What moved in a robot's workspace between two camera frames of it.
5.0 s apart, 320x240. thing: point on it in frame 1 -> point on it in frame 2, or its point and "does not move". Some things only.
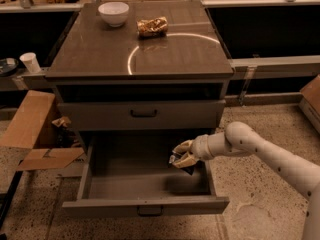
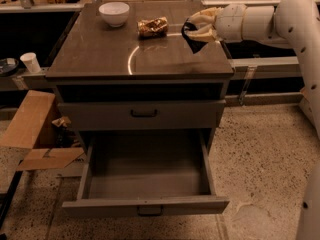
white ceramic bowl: x=114 y=13 does not move
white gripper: x=199 y=147 -> x=229 y=19
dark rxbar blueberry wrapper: x=175 y=156 -> x=193 y=44
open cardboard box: x=39 y=124 does not move
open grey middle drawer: x=131 y=174 does not move
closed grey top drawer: x=141 y=115 does not move
